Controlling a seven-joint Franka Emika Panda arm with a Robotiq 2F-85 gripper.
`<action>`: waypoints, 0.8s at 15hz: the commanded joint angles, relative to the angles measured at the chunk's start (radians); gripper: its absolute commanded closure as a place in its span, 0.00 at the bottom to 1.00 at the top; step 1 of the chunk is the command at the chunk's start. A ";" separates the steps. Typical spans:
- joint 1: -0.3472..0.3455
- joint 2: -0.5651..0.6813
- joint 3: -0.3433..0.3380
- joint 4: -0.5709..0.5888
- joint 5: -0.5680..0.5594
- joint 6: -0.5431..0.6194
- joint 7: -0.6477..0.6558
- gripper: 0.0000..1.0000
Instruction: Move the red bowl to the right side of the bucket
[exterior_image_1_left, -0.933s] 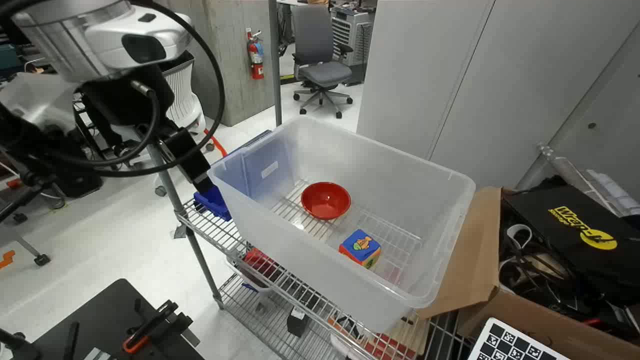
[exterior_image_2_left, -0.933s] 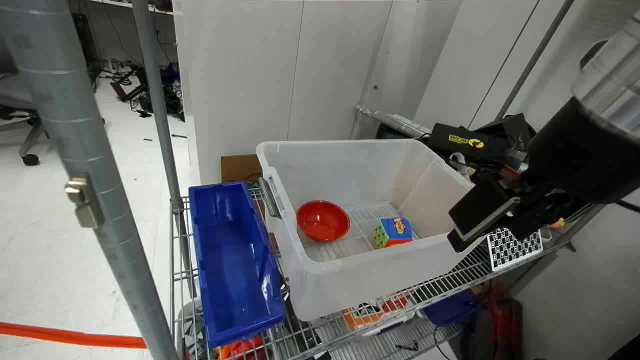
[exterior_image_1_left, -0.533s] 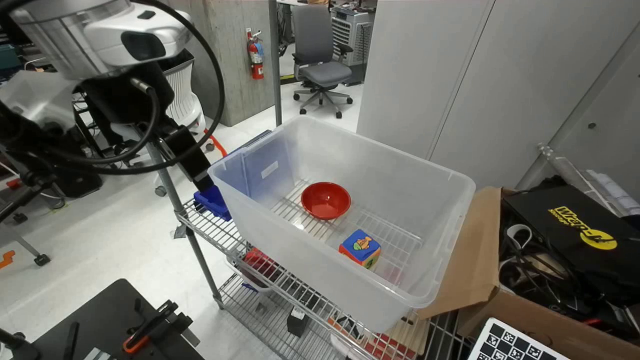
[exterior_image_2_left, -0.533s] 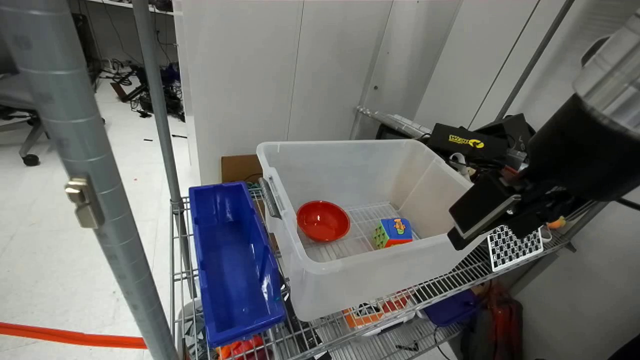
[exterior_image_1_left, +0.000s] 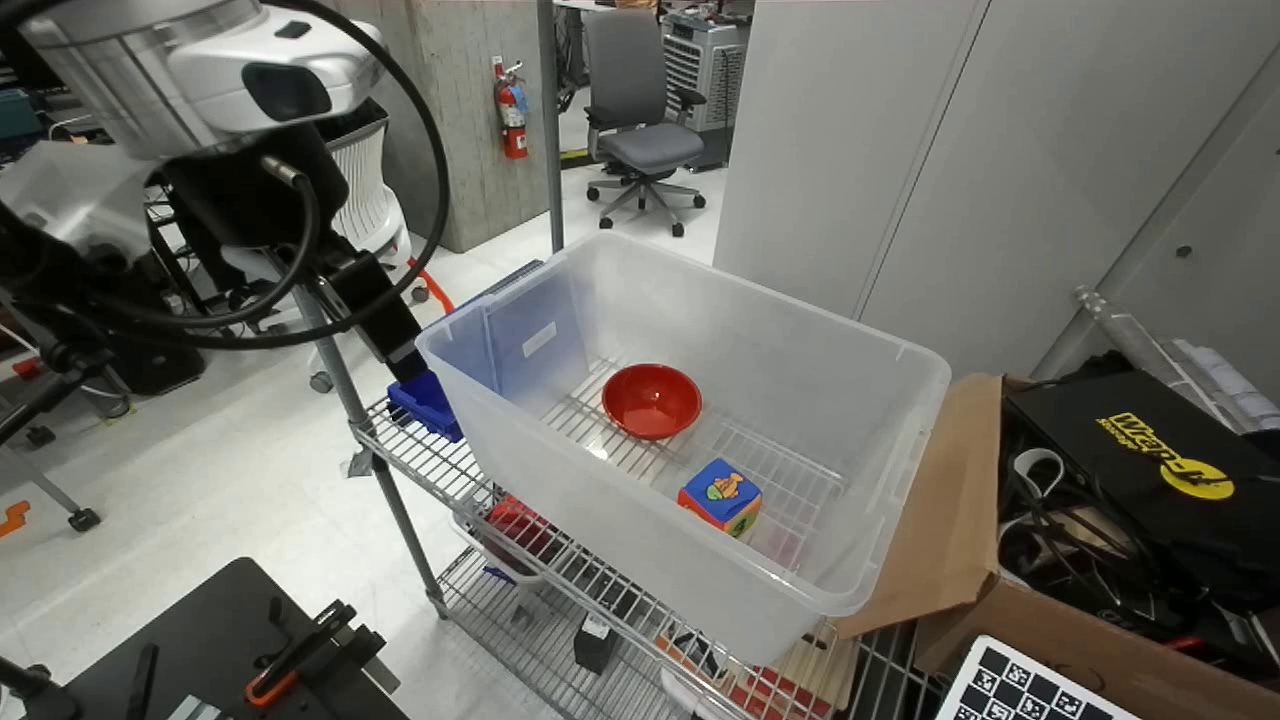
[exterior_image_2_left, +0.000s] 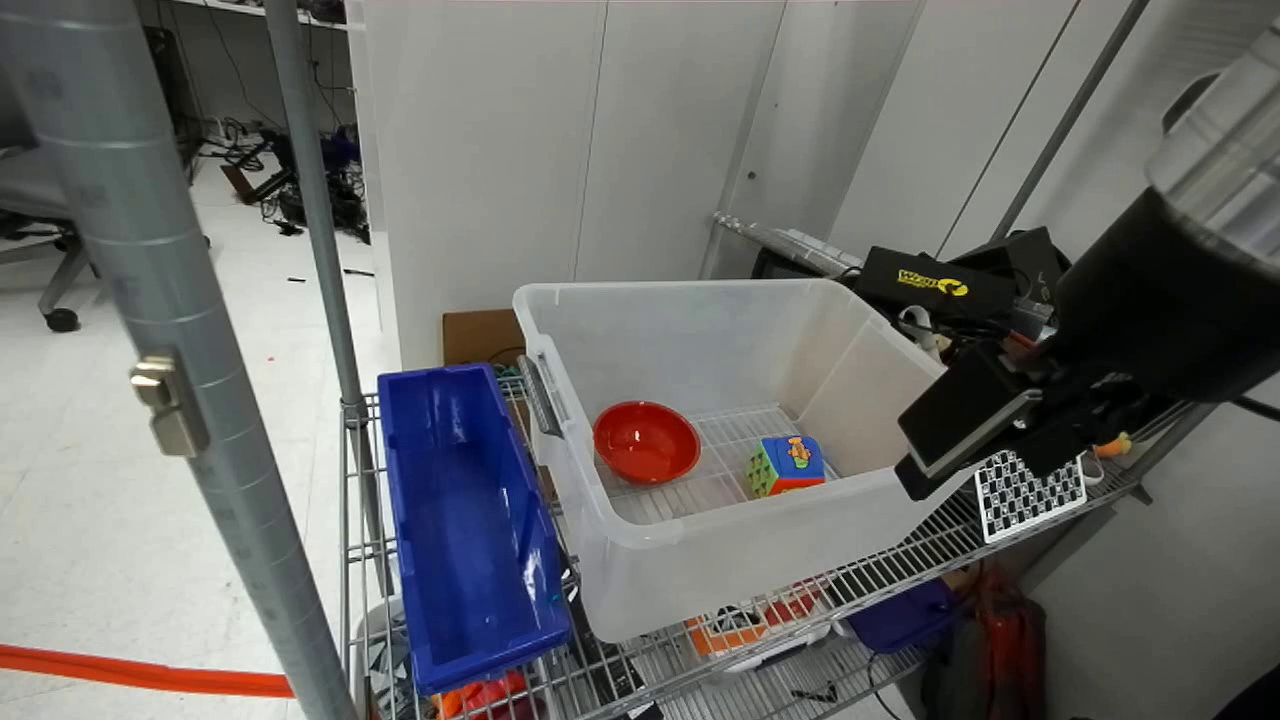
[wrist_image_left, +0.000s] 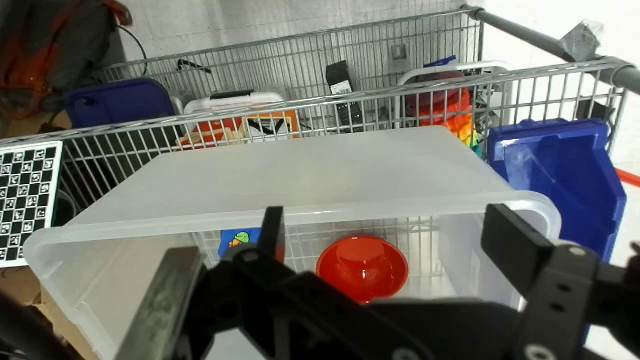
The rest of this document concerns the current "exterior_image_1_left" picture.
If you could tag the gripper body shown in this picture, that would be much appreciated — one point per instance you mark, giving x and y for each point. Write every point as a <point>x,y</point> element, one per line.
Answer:
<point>245,195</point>

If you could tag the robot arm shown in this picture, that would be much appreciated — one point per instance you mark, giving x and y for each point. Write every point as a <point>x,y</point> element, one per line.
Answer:
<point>120,70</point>

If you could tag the red bowl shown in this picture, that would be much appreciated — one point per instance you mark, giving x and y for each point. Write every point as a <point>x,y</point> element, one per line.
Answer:
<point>650,402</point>

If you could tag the blue plastic block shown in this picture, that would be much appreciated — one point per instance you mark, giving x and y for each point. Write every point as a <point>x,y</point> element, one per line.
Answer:
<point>428,403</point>

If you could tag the red fire extinguisher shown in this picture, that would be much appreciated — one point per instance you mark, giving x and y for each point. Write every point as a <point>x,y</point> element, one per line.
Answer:
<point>513,110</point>

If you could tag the grey metal pole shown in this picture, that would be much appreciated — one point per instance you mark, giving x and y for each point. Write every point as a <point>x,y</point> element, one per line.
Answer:
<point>550,130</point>

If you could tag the grey office chair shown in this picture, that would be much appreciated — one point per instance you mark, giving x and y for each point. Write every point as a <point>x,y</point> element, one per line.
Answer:
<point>640,110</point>

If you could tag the red container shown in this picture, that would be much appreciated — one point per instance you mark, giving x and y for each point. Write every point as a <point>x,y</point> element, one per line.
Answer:
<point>520,528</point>

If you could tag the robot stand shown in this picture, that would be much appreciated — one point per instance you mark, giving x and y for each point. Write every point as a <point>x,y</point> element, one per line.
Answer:
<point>205,640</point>

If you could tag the orange and black clamp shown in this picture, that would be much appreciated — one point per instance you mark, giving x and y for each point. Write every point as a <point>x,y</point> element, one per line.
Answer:
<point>300,650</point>

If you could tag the white portable air cooler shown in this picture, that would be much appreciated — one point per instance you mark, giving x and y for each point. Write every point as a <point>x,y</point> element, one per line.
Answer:
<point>705,70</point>

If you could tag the clear plastic bin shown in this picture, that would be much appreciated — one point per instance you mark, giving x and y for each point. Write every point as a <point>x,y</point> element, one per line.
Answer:
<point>620,560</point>

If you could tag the colourful toy cube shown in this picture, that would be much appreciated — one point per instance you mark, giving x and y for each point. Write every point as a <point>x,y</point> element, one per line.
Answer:
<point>722,495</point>

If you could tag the small black box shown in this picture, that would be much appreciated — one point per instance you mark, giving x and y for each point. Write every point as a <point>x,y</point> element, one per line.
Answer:
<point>596,640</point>

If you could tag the white cabinet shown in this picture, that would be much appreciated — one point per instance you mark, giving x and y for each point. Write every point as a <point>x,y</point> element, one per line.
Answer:
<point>1000,160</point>

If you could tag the cardboard box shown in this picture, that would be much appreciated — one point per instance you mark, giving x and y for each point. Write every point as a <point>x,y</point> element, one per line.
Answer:
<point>960,520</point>

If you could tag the black box with yellow print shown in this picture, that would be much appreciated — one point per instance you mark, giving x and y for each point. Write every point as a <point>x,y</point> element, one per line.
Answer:
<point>1130,450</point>

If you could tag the black and white marker board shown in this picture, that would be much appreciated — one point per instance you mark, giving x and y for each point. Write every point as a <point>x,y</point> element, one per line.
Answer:
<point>1030,690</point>

